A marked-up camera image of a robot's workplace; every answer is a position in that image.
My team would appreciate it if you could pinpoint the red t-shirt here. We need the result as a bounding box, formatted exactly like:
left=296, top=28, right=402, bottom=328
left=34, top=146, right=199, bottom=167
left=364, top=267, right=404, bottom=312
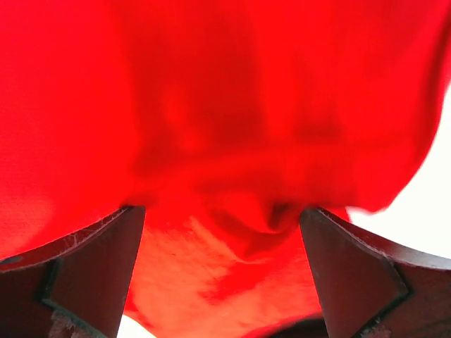
left=1, top=1, right=450, bottom=337

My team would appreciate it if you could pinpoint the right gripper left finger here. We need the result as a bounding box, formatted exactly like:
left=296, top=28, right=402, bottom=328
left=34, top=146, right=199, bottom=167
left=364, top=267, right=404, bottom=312
left=1, top=207, right=145, bottom=337

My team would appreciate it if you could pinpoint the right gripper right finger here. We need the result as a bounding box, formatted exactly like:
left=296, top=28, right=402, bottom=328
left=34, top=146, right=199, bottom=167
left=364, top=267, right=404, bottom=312
left=300, top=208, right=450, bottom=337

